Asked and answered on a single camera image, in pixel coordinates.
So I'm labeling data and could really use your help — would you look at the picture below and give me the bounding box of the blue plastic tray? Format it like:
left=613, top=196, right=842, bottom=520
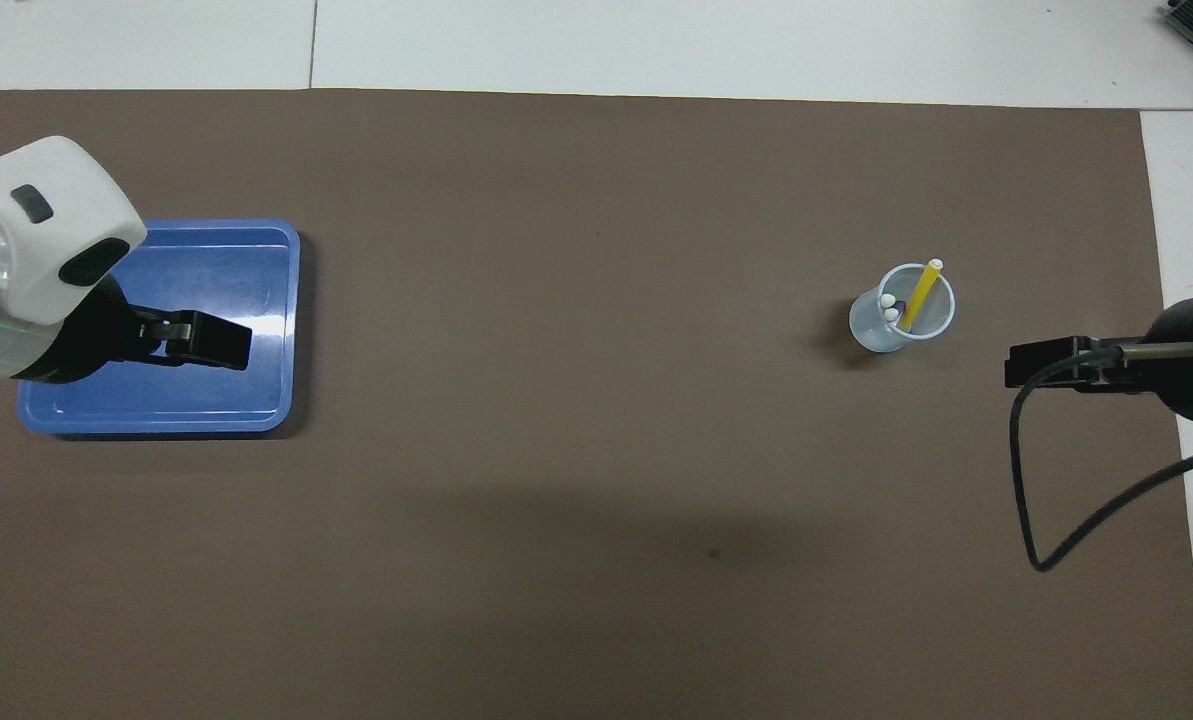
left=16, top=218, right=302, bottom=438

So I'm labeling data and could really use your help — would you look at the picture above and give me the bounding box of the yellow pen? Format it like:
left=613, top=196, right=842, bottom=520
left=899, top=259, right=945, bottom=333

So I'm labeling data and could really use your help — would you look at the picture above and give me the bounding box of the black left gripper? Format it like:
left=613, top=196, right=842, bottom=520
left=14, top=275, right=254, bottom=387

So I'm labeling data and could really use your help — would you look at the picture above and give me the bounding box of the brown table mat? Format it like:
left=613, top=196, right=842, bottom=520
left=0, top=88, right=1193, bottom=720

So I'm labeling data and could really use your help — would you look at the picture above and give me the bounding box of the clear plastic cup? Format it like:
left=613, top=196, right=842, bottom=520
left=849, top=262, right=956, bottom=354

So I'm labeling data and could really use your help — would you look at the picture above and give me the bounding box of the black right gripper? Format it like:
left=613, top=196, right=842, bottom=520
left=1004, top=290, right=1193, bottom=426

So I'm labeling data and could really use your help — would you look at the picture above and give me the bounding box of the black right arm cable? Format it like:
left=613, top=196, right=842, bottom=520
left=1009, top=343, right=1193, bottom=573

